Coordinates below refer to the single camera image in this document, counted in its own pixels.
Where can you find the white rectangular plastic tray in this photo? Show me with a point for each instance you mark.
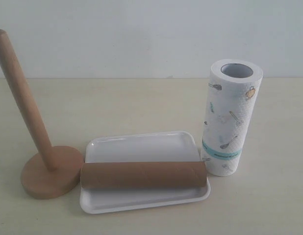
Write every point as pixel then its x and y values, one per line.
pixel 172 146

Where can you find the brown cardboard tube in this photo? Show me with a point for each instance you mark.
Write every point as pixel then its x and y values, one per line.
pixel 143 175

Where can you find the wooden paper towel holder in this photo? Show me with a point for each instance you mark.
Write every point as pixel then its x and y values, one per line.
pixel 54 170

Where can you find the printed white paper towel roll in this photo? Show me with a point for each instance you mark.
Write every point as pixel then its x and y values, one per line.
pixel 233 87

